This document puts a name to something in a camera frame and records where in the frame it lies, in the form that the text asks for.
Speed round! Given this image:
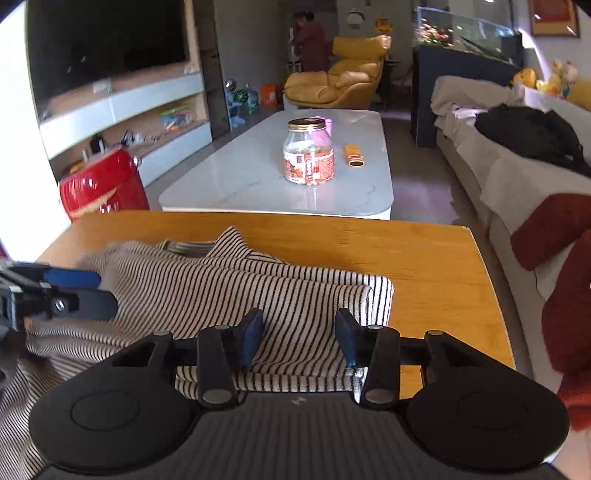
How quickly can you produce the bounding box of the framed picture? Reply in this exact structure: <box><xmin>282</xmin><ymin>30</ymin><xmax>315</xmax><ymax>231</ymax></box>
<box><xmin>529</xmin><ymin>0</ymin><xmax>580</xmax><ymax>38</ymax></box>

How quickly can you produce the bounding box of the white coffee table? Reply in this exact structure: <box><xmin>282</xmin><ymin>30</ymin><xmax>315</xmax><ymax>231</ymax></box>
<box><xmin>158</xmin><ymin>109</ymin><xmax>394</xmax><ymax>221</ymax></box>

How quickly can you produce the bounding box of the red garment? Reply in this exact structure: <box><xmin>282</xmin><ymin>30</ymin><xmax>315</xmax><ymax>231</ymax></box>
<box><xmin>510</xmin><ymin>194</ymin><xmax>591</xmax><ymax>432</ymax></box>

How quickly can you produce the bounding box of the white tv shelf unit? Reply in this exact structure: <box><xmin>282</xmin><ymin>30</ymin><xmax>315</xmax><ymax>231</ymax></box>
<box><xmin>28</xmin><ymin>60</ymin><xmax>213</xmax><ymax>185</ymax></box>

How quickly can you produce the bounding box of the clear box of toys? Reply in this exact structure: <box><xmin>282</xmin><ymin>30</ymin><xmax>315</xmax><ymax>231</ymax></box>
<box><xmin>159</xmin><ymin>104</ymin><xmax>195</xmax><ymax>132</ymax></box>

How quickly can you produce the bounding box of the yellow plush toy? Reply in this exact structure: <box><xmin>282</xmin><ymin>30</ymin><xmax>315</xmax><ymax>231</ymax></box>
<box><xmin>510</xmin><ymin>67</ymin><xmax>539</xmax><ymax>89</ymax></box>

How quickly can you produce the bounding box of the green ball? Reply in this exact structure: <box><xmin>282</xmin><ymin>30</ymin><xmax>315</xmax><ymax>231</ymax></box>
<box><xmin>231</xmin><ymin>88</ymin><xmax>259</xmax><ymax>116</ymax></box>

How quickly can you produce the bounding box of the pale plush toy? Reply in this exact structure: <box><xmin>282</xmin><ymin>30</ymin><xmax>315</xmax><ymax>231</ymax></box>
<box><xmin>538</xmin><ymin>59</ymin><xmax>580</xmax><ymax>97</ymax></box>

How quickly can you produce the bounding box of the black television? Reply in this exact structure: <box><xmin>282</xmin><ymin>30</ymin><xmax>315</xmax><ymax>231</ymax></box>
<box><xmin>25</xmin><ymin>0</ymin><xmax>191</xmax><ymax>109</ymax></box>

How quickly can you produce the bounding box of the beige blanket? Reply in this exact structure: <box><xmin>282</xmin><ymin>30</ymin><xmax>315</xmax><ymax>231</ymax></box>
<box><xmin>431</xmin><ymin>76</ymin><xmax>527</xmax><ymax>132</ymax></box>

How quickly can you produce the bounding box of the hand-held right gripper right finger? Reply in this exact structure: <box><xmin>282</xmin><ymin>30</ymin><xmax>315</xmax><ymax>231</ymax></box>
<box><xmin>335</xmin><ymin>307</ymin><xmax>485</xmax><ymax>409</ymax></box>

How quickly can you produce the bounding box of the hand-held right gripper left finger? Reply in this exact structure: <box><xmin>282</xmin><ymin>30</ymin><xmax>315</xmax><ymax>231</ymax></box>
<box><xmin>113</xmin><ymin>307</ymin><xmax>264</xmax><ymax>409</ymax></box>

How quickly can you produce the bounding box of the glass fish tank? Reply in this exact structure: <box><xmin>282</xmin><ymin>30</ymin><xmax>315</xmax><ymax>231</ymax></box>
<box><xmin>413</xmin><ymin>6</ymin><xmax>525</xmax><ymax>63</ymax></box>

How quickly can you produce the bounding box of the grey sofa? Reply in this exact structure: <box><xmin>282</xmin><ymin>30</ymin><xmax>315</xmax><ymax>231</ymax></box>
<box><xmin>431</xmin><ymin>76</ymin><xmax>591</xmax><ymax>398</ymax></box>

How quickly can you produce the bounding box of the black garment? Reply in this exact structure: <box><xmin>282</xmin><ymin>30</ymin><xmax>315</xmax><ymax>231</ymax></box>
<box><xmin>475</xmin><ymin>104</ymin><xmax>591</xmax><ymax>178</ymax></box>

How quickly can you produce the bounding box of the clear jar with gold lid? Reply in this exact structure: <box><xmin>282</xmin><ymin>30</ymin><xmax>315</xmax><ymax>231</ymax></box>
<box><xmin>283</xmin><ymin>117</ymin><xmax>335</xmax><ymax>186</ymax></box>

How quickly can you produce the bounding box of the striped knit shirt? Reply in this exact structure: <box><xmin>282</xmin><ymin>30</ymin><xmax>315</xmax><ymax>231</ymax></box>
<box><xmin>0</xmin><ymin>226</ymin><xmax>395</xmax><ymax>480</ymax></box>

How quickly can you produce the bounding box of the yellow armchair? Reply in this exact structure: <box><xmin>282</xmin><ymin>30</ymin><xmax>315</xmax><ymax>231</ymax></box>
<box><xmin>283</xmin><ymin>36</ymin><xmax>392</xmax><ymax>110</ymax></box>

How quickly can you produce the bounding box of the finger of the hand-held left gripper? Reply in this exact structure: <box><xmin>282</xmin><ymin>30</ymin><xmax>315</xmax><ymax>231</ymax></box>
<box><xmin>0</xmin><ymin>263</ymin><xmax>101</xmax><ymax>291</ymax></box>
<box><xmin>9</xmin><ymin>289</ymin><xmax>118</xmax><ymax>331</ymax></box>

